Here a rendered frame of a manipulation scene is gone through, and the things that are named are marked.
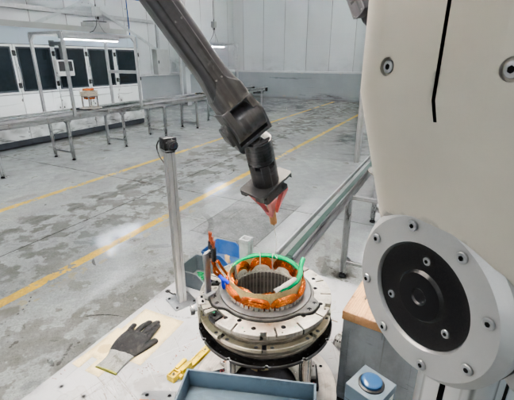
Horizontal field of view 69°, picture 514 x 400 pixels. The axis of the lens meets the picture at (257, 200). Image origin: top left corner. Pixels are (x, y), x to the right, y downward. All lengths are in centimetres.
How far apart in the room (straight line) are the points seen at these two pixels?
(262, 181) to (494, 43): 56
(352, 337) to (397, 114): 75
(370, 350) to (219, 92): 68
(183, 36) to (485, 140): 50
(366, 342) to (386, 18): 79
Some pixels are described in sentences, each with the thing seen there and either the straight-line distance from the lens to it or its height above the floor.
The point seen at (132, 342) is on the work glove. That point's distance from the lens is 130.
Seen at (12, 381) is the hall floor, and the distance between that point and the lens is 259.
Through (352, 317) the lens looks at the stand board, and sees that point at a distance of 94.
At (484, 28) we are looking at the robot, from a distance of 26.
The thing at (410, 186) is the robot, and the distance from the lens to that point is 33.
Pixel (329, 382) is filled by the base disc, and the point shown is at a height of 80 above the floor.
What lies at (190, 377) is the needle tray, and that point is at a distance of 81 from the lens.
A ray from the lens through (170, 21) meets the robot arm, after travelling 66.
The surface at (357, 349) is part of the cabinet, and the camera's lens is 100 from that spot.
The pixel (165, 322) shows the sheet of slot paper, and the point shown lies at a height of 78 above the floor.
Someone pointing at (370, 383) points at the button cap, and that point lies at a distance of 82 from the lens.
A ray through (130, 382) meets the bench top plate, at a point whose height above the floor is 78.
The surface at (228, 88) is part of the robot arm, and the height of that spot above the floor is 158.
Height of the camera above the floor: 162
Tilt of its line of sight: 21 degrees down
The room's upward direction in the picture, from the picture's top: straight up
